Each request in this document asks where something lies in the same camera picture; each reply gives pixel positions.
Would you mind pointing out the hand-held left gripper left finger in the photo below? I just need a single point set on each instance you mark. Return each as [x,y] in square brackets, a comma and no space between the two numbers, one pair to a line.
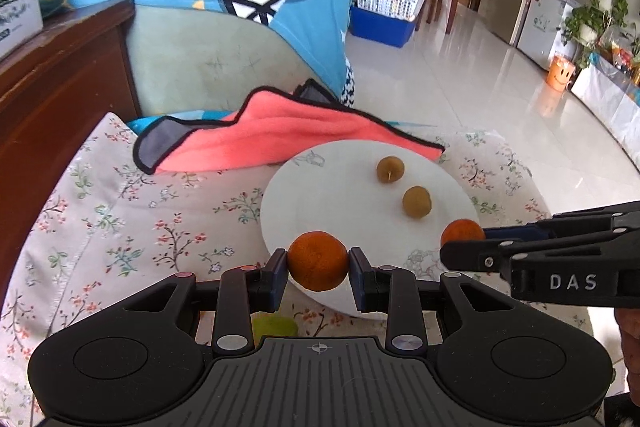
[278,279]

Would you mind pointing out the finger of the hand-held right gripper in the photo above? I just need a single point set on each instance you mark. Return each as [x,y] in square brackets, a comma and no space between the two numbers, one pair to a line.
[520,231]
[475,257]

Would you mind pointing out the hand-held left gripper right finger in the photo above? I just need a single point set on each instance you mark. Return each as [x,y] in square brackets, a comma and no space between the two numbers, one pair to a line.
[357,279]

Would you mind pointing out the orange tangerine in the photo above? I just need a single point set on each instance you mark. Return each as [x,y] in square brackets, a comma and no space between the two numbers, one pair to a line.
[317,261]
[460,231]

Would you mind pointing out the green fruit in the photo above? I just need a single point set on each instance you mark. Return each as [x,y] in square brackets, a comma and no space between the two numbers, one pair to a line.
[272,327]

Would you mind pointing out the white plate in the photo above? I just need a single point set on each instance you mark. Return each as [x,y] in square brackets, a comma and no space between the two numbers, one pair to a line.
[340,197]

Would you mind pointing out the person's right forearm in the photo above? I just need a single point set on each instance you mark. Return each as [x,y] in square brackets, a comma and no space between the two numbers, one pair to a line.
[631,357]

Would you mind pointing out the brown round fruit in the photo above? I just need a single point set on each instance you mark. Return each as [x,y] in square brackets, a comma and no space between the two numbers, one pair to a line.
[416,202]
[390,169]

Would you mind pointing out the coral towel with black trim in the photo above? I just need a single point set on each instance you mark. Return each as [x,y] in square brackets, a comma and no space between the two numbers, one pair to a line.
[280,132]

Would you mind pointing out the white cloth covered cabinet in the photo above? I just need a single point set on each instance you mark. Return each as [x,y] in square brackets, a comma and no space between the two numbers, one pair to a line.
[610,102]

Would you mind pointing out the orange smiley bucket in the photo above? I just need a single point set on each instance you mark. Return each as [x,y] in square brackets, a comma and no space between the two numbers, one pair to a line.
[560,74]

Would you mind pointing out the floral cloth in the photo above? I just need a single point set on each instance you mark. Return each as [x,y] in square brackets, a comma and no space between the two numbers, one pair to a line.
[125,217]

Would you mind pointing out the checkered bed mattress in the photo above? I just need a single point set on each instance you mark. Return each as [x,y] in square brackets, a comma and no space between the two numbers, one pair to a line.
[348,87]

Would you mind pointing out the small white freezer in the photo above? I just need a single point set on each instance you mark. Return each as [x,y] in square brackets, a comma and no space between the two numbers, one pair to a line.
[542,22]

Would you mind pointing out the blue plastic crate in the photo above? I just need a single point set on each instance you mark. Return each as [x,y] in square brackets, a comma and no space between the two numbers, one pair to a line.
[380,32]

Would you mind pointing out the brown wooden cabinet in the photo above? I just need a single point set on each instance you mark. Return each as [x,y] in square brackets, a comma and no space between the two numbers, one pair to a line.
[60,82]

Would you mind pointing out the white printed box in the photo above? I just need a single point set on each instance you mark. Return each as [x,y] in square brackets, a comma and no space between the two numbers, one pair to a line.
[15,7]

